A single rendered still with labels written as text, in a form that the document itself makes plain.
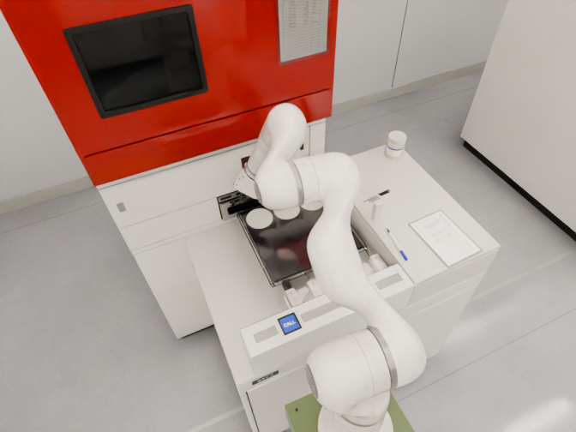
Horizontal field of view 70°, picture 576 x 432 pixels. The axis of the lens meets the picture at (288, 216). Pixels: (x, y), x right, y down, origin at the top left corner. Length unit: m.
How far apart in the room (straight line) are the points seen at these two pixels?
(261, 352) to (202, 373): 1.08
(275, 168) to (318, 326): 0.57
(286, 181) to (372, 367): 0.39
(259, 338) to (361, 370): 0.51
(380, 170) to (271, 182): 0.90
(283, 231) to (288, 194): 0.69
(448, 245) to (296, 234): 0.53
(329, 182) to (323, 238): 0.12
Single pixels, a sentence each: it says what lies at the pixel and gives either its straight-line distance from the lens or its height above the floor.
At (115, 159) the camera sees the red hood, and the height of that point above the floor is 1.30.
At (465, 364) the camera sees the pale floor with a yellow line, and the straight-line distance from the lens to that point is 2.38.
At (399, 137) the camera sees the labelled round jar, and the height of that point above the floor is 1.06.
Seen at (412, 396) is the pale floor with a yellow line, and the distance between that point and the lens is 2.24.
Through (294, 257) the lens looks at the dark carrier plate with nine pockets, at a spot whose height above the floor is 0.90.
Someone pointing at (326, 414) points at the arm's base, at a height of 0.93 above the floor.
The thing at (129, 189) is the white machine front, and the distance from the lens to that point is 1.45.
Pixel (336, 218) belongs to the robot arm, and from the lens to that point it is 0.83.
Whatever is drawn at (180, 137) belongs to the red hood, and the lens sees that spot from 1.30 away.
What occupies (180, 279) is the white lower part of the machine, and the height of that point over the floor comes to 0.57.
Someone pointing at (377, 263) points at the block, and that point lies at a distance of 1.45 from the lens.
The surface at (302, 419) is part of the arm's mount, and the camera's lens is 1.20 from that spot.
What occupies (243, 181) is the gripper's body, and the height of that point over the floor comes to 1.11.
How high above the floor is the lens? 2.08
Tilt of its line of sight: 49 degrees down
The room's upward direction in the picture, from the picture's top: 2 degrees counter-clockwise
